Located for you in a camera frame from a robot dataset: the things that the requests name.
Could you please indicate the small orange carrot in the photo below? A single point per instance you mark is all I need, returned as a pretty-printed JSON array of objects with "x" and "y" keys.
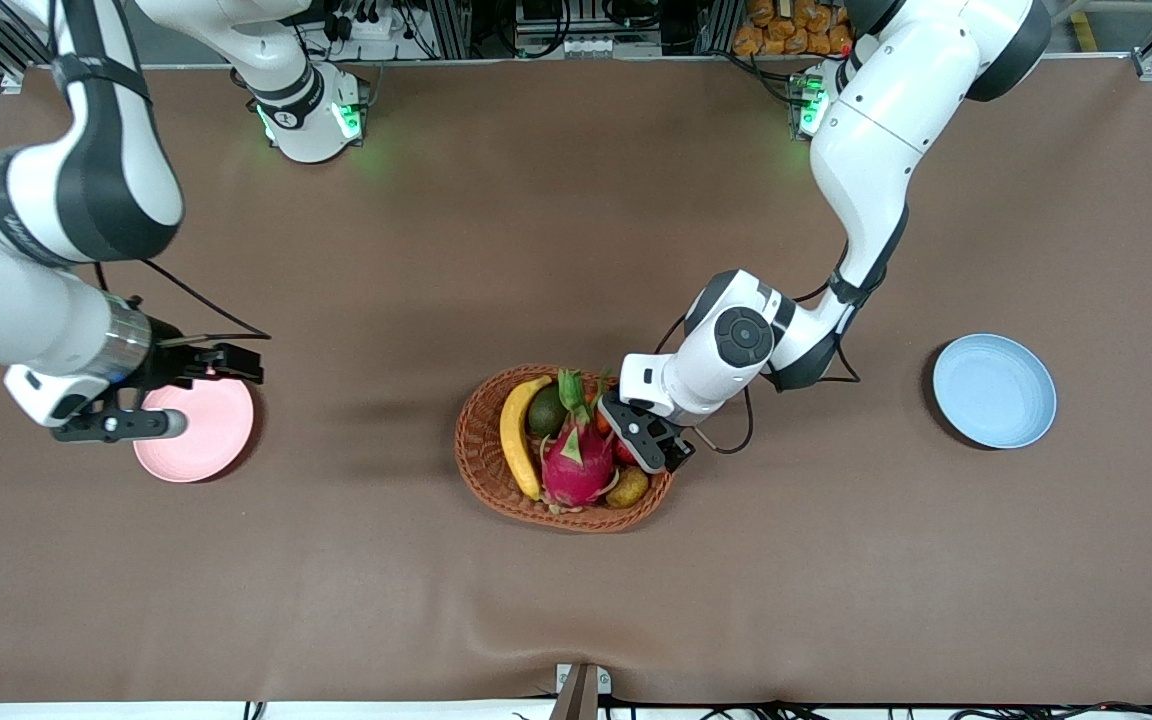
[{"x": 596, "y": 412}]

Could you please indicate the light blue round plate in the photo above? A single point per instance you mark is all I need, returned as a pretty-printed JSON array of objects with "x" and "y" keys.
[{"x": 994, "y": 392}]

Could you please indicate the red apple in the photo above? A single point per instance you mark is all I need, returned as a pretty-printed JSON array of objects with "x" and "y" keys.
[{"x": 624, "y": 452}]

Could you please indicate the pink dragon fruit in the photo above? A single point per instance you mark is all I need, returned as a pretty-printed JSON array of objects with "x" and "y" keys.
[{"x": 576, "y": 460}]

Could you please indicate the pink round plate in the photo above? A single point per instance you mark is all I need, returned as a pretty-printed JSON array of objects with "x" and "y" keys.
[{"x": 206, "y": 440}]

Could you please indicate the brown table mat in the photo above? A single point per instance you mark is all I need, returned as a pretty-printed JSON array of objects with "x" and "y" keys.
[{"x": 496, "y": 220}]

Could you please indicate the metal table bracket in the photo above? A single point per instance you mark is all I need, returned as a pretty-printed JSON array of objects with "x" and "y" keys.
[{"x": 581, "y": 695}]

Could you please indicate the white power strip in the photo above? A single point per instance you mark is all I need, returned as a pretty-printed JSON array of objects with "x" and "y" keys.
[{"x": 361, "y": 25}]

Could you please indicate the bag of orange snacks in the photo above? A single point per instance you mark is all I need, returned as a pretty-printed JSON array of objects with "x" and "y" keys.
[{"x": 786, "y": 30}]

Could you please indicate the brown wicker basket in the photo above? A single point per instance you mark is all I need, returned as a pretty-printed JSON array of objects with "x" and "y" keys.
[{"x": 481, "y": 450}]

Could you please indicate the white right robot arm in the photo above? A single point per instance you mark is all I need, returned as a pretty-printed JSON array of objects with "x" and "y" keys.
[{"x": 36, "y": 200}]

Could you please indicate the yellow banana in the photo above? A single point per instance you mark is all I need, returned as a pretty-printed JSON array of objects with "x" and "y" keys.
[{"x": 511, "y": 440}]

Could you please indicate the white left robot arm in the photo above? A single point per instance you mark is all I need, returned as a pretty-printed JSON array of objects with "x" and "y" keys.
[{"x": 876, "y": 150}]

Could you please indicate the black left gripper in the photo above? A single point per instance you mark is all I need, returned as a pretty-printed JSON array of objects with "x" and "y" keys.
[{"x": 681, "y": 454}]

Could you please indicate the dark green avocado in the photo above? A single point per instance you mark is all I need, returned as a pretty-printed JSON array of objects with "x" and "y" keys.
[{"x": 543, "y": 415}]

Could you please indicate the brown kiwi fruit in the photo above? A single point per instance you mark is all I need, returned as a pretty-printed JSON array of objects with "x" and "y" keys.
[{"x": 626, "y": 489}]

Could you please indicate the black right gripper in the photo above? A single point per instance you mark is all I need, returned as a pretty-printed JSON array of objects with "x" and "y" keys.
[{"x": 169, "y": 355}]

